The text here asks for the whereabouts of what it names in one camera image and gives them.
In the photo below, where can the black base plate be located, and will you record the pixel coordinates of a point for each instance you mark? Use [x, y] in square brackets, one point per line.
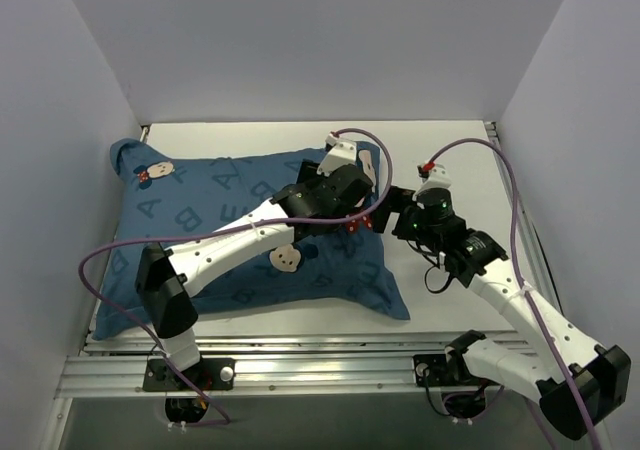
[209, 374]
[431, 370]

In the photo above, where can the right aluminium side rail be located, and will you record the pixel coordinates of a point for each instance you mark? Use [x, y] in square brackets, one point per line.
[531, 256]

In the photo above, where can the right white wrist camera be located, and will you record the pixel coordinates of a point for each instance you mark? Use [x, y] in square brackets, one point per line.
[433, 176]

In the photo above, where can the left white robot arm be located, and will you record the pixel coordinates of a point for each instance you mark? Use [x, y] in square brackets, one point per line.
[169, 278]

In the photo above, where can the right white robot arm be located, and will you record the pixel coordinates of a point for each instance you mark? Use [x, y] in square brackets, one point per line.
[574, 379]

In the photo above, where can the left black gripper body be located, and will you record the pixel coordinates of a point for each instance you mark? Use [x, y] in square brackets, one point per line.
[357, 181]

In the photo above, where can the aluminium front rail frame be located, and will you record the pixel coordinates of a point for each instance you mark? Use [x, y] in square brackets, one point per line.
[301, 365]

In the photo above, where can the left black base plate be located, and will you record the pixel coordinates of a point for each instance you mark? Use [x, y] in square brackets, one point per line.
[209, 374]

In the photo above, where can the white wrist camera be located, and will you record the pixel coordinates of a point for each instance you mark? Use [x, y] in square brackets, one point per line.
[340, 151]
[433, 176]

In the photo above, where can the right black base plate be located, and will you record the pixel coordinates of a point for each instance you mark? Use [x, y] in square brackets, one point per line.
[431, 370]

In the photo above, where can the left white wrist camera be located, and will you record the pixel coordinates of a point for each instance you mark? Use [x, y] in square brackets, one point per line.
[340, 151]

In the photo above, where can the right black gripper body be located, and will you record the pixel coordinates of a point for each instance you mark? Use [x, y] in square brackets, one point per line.
[392, 210]

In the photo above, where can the blue cartoon print pillowcase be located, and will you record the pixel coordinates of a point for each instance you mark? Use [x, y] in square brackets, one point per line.
[178, 197]

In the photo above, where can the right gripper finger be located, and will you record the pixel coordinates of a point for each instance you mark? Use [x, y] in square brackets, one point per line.
[398, 200]
[380, 219]

